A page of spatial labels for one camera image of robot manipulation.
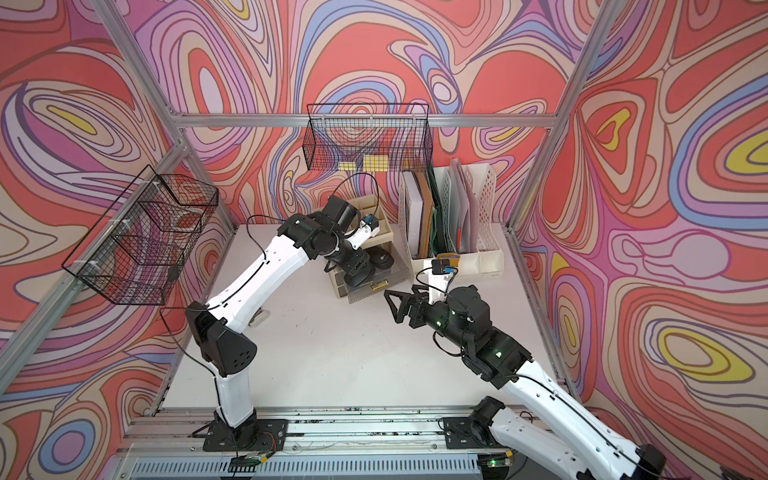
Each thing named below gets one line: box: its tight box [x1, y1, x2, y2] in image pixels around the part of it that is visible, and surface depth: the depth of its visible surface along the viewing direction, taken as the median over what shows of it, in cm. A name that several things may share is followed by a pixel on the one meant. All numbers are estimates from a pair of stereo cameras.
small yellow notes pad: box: [338, 161, 357, 171], surface depth 85 cm
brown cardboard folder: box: [413, 170, 435, 259], surface depth 95 cm
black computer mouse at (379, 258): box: [362, 247, 394, 270], surface depth 88 cm
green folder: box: [428, 162, 447, 258], surface depth 93 cm
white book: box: [402, 171, 424, 257], surface depth 97 cm
